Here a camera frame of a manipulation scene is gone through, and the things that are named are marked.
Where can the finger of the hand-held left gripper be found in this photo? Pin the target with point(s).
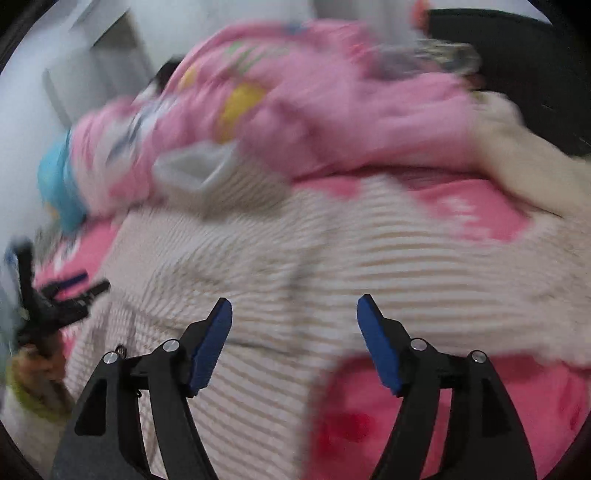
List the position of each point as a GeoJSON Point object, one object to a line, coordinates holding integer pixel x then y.
{"type": "Point", "coordinates": [85, 295]}
{"type": "Point", "coordinates": [69, 280]}

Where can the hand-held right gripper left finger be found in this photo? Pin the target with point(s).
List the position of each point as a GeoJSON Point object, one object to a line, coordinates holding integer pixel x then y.
{"type": "Point", "coordinates": [210, 355]}

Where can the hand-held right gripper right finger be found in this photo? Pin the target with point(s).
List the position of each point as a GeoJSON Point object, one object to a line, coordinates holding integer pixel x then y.
{"type": "Point", "coordinates": [378, 350]}

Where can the beige checked knit sweater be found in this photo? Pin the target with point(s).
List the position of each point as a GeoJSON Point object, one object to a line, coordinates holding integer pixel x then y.
{"type": "Point", "coordinates": [286, 258]}

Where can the person's left hand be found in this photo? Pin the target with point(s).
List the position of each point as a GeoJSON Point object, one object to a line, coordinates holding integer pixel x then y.
{"type": "Point", "coordinates": [44, 364]}

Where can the pink bed sheet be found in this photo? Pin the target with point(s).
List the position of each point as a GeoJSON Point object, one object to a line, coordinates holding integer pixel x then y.
{"type": "Point", "coordinates": [369, 429]}

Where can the blue printed pillow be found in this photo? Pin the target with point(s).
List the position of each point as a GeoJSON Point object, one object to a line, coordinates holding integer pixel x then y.
{"type": "Point", "coordinates": [57, 184]}

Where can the white bedside cabinet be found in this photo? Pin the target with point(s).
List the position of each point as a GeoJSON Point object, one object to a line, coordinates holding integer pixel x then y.
{"type": "Point", "coordinates": [106, 60]}

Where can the pink printed quilt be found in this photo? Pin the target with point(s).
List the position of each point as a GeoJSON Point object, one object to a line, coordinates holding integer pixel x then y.
{"type": "Point", "coordinates": [314, 115]}

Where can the tan cloth garment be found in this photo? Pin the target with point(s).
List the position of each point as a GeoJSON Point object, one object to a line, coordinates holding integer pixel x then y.
{"type": "Point", "coordinates": [517, 147]}

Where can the grey patterned garment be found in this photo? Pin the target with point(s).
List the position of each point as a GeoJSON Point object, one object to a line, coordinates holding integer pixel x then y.
{"type": "Point", "coordinates": [438, 57]}

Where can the black headboard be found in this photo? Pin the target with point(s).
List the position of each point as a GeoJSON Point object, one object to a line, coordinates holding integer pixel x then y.
{"type": "Point", "coordinates": [521, 60]}

